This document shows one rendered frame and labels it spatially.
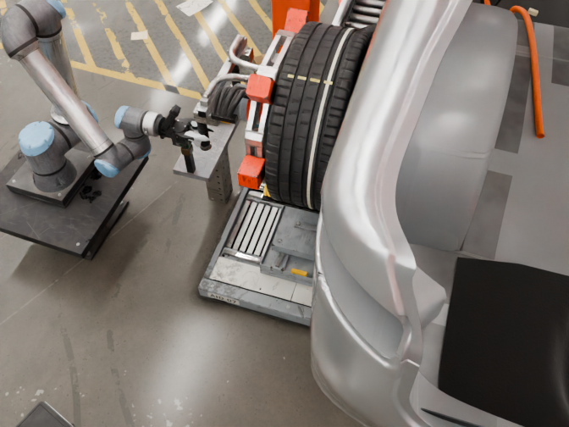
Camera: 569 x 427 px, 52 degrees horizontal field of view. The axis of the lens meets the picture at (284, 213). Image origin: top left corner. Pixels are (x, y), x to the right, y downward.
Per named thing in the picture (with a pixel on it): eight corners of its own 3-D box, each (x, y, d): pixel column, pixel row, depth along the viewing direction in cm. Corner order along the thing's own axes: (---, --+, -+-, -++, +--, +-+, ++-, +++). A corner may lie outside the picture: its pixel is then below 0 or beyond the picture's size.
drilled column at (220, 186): (226, 204, 297) (218, 148, 263) (208, 199, 299) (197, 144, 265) (233, 189, 303) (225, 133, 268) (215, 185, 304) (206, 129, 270)
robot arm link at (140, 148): (120, 157, 232) (113, 134, 222) (140, 140, 238) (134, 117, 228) (137, 167, 229) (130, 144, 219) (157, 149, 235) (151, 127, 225)
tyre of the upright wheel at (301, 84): (370, 100, 253) (330, 238, 231) (317, 90, 257) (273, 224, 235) (380, -10, 192) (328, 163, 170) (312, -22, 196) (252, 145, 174)
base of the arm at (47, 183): (26, 189, 259) (18, 174, 251) (45, 158, 270) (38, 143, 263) (66, 195, 256) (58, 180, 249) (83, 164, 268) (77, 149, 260)
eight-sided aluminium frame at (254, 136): (266, 210, 223) (260, 107, 179) (250, 207, 224) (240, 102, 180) (305, 113, 253) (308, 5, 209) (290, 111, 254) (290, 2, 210)
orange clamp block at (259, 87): (273, 105, 189) (267, 99, 180) (250, 100, 191) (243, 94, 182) (278, 84, 189) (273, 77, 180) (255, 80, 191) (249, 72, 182)
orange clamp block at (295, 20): (303, 36, 207) (308, 10, 206) (282, 32, 209) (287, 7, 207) (306, 39, 214) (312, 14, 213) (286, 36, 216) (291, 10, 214)
